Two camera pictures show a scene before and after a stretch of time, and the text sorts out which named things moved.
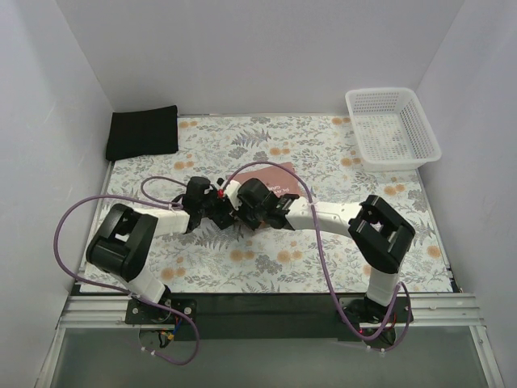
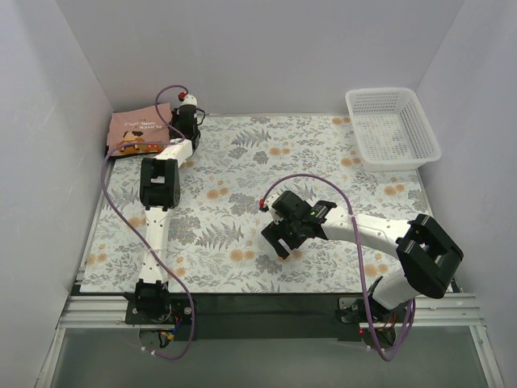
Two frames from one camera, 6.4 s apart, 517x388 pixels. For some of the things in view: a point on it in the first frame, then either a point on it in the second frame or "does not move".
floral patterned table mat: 308,157 does not move
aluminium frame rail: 107,312 does not move
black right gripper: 245,214 -> 283,234
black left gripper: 216,209 -> 184,120
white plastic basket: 392,131 does not move
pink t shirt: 278,179 -> 140,124
